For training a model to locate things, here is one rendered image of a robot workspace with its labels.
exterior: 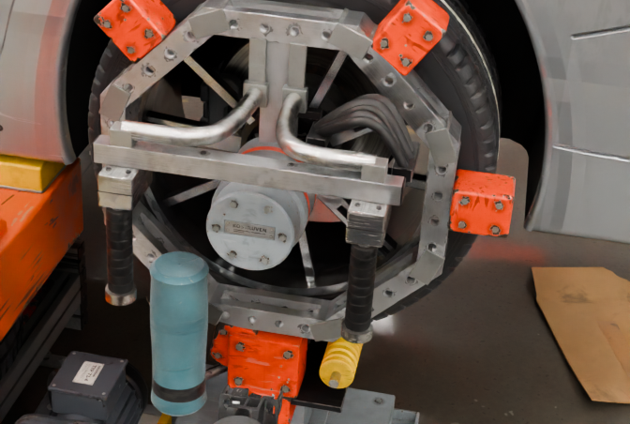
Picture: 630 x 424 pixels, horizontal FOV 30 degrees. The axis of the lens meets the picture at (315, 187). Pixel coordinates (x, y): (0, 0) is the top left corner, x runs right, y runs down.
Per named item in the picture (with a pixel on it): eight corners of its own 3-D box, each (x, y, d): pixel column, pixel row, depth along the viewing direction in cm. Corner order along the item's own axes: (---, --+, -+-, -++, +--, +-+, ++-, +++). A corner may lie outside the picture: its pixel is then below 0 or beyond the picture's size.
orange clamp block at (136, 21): (180, 21, 177) (139, -25, 174) (165, 38, 170) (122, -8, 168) (149, 48, 180) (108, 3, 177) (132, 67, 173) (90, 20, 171)
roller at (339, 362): (375, 303, 217) (378, 277, 215) (350, 401, 192) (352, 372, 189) (344, 298, 218) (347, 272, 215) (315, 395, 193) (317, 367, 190)
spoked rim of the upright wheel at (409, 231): (517, 116, 199) (309, -101, 189) (512, 178, 179) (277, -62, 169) (313, 277, 222) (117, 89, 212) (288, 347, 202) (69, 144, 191)
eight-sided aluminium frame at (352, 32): (435, 337, 193) (476, 22, 167) (431, 360, 187) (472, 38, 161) (117, 287, 200) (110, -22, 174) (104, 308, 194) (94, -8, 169)
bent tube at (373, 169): (402, 124, 170) (410, 55, 165) (384, 185, 153) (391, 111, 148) (283, 108, 172) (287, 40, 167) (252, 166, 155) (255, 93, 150)
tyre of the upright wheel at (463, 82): (584, 121, 198) (308, -172, 184) (586, 185, 177) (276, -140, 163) (314, 325, 227) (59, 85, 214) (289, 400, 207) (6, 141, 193)
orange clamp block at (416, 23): (411, 58, 172) (451, 15, 168) (404, 79, 166) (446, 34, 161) (374, 28, 171) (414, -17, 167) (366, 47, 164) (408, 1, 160)
